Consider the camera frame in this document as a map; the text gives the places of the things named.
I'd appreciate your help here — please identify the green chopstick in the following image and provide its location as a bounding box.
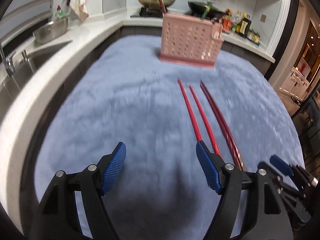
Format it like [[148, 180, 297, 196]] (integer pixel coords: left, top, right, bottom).
[[201, 5, 210, 20], [201, 2, 212, 20]]

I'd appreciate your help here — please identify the small gold spoon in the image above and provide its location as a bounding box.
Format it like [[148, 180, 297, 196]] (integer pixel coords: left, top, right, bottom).
[[212, 11, 229, 23]]

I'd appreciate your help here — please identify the dark red chopstick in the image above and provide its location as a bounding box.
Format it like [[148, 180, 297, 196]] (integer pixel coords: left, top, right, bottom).
[[200, 80, 249, 172], [200, 81, 246, 171]]

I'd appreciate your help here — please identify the bright red chopstick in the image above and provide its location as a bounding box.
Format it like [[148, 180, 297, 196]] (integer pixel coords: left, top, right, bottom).
[[189, 86, 221, 156], [177, 79, 202, 141]]

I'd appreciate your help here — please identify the blue fleece table mat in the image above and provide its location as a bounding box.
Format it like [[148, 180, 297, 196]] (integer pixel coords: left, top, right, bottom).
[[35, 35, 304, 239]]

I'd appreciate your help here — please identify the green spice jar rack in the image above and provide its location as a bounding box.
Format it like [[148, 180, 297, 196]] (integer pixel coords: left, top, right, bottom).
[[247, 29, 261, 46]]

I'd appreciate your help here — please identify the steel sink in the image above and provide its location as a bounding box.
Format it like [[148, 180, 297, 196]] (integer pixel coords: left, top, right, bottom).
[[1, 41, 71, 115]]

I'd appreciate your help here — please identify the pink perforated utensil holder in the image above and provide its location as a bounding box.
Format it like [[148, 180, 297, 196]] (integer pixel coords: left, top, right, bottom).
[[159, 13, 223, 67]]

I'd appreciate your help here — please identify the dark soy sauce bottle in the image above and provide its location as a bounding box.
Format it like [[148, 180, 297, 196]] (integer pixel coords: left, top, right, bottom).
[[236, 13, 252, 38]]

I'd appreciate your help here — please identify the steel faucet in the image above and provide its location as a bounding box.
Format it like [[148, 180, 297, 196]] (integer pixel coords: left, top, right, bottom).
[[1, 45, 28, 78]]

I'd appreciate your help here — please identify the steel colander bowl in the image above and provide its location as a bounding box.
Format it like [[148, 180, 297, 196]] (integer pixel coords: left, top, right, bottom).
[[33, 16, 68, 44]]

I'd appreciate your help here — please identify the clear oil bottle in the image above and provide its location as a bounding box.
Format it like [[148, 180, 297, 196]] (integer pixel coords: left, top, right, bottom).
[[232, 10, 242, 27]]

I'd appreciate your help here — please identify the black gas stove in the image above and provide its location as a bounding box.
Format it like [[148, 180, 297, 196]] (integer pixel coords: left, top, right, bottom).
[[130, 6, 201, 20]]

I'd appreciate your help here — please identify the green dish soap bottle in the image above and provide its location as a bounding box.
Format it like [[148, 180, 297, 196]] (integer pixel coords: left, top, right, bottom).
[[55, 5, 65, 20]]

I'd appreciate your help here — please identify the black wok with lid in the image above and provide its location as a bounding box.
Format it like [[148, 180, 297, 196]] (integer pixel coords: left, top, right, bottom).
[[188, 1, 223, 19]]

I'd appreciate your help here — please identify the beige pan with glass lid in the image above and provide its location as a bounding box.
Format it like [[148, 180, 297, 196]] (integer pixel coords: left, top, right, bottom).
[[138, 0, 176, 8]]

